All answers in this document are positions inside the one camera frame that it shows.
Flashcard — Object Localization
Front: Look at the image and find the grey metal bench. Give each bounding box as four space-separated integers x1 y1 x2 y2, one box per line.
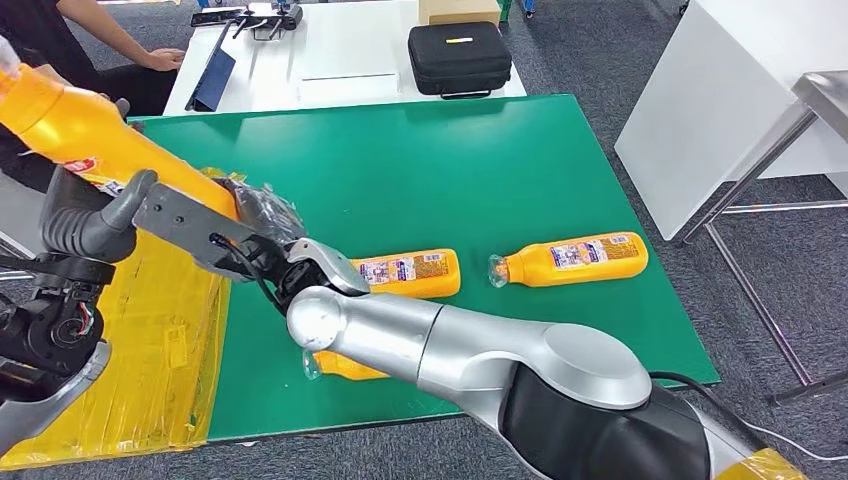
0 168 48 260

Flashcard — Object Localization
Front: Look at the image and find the black phone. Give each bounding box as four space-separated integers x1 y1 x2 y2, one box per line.
190 7 246 29

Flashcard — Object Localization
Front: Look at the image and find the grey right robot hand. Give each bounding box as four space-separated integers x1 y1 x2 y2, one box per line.
213 173 311 252

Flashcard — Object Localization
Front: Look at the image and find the yellow taped plastic sheet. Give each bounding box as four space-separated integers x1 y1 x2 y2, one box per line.
0 167 233 473

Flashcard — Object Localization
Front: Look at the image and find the black carrying case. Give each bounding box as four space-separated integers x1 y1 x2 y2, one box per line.
406 21 514 101

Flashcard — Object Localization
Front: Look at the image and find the steel frame table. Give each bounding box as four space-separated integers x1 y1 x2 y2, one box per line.
678 70 848 407

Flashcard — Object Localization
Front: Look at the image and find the orange detergent bottle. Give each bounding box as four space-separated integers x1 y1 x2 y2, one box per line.
302 349 392 383
0 36 241 223
488 231 651 289
349 248 462 301

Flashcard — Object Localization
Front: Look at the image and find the white panel desk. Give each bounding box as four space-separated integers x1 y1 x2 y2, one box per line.
614 0 848 242

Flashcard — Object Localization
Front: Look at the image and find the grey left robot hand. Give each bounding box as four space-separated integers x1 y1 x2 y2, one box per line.
39 97 160 265

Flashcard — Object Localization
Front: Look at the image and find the white table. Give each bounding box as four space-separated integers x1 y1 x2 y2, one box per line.
163 0 528 117

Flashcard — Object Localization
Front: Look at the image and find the person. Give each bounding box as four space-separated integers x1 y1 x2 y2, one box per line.
0 0 187 193

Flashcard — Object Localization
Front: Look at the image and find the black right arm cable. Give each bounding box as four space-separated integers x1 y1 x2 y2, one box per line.
210 233 287 314

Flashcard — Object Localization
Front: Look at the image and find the person's left hand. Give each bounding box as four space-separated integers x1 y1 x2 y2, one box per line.
142 48 187 73

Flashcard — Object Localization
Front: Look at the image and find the cardboard box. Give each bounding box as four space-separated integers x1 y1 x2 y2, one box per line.
417 0 503 28

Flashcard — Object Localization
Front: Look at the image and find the black remote controller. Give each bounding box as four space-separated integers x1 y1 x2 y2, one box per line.
231 1 305 42

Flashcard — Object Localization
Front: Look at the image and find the white flat sheet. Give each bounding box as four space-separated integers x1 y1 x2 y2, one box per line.
294 71 402 107

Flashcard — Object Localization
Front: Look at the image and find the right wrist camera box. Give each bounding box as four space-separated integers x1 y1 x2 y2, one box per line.
132 182 263 283

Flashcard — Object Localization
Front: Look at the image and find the white floor cable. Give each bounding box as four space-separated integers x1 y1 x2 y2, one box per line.
745 420 848 464

